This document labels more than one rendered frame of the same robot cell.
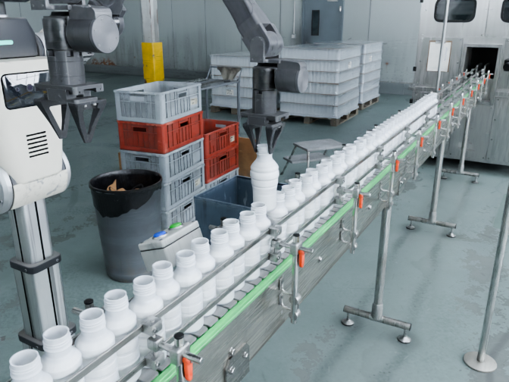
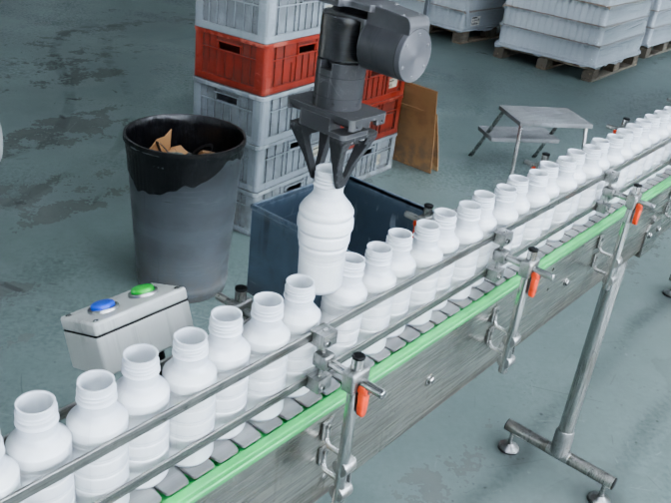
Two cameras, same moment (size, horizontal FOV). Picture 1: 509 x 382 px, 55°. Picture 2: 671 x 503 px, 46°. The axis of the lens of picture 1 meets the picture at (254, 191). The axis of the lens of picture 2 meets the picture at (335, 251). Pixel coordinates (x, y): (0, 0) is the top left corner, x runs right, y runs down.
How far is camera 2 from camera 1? 0.33 m
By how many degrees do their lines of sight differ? 11
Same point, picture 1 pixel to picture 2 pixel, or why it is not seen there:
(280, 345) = (381, 465)
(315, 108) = (560, 45)
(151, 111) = (251, 20)
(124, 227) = (169, 214)
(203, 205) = (264, 224)
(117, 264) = (152, 269)
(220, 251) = (186, 374)
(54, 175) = not seen: outside the picture
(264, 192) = (317, 259)
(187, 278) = (90, 430)
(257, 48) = not seen: outside the picture
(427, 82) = not seen: outside the picture
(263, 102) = (332, 87)
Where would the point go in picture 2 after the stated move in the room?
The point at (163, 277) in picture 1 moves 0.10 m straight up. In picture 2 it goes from (31, 428) to (22, 337)
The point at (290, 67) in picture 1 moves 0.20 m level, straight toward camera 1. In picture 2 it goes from (391, 24) to (342, 66)
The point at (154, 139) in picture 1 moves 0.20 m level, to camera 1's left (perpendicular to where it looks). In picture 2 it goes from (250, 68) to (205, 60)
